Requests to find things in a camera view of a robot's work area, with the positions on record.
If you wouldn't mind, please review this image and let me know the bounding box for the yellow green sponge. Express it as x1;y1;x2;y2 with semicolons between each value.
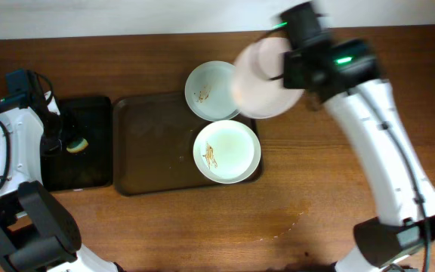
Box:
66;138;88;153

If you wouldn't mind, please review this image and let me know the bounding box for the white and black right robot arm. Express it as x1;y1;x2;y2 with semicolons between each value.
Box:
284;40;435;271

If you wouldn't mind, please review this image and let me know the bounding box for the pale green plate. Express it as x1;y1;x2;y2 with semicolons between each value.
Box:
192;120;261;184

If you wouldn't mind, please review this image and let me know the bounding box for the pink white plate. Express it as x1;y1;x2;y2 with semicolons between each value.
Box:
231;37;304;119

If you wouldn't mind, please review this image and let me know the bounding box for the large brown tray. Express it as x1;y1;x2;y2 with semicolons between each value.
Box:
112;93;264;196

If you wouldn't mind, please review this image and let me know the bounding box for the small black tray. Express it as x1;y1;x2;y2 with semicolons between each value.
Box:
41;96;113;192

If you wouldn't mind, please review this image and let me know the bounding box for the dark object at bottom edge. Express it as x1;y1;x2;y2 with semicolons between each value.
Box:
384;264;418;272

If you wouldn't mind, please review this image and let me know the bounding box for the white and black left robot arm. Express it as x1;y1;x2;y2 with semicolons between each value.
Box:
0;108;121;271

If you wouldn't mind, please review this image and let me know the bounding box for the light green top plate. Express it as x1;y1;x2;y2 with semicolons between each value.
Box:
184;60;239;122

